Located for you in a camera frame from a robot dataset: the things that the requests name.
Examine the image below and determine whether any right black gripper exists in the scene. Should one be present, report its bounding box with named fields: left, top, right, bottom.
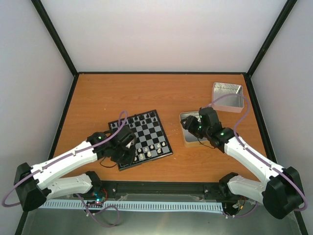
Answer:
left=181, top=115, right=210, bottom=139

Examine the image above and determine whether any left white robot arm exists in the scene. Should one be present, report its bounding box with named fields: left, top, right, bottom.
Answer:
left=14, top=126, right=136, bottom=212

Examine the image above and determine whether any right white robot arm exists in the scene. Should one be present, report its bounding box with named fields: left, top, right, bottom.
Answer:
left=180, top=107, right=308, bottom=219

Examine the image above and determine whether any black chess piece set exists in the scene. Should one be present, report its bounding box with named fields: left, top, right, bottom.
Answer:
left=125, top=110, right=160, bottom=132

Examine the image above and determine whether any green lit circuit board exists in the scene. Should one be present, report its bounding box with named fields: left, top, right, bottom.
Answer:
left=92, top=189, right=108, bottom=203

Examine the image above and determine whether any gold metal tin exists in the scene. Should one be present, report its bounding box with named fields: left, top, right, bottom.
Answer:
left=179, top=111, right=214, bottom=149

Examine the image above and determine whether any black and silver chessboard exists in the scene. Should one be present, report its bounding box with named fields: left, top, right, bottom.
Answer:
left=118, top=114, right=173, bottom=171

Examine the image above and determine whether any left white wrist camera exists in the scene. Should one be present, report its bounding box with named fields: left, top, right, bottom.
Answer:
left=126, top=139, right=136, bottom=149

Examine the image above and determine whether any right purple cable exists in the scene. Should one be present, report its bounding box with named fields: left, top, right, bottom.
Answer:
left=206, top=93, right=308, bottom=218

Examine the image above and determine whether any light blue cable duct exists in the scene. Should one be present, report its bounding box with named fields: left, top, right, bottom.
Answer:
left=40, top=199, right=223, bottom=213

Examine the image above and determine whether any black aluminium frame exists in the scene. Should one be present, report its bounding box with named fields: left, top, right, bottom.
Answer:
left=14, top=0, right=313, bottom=235

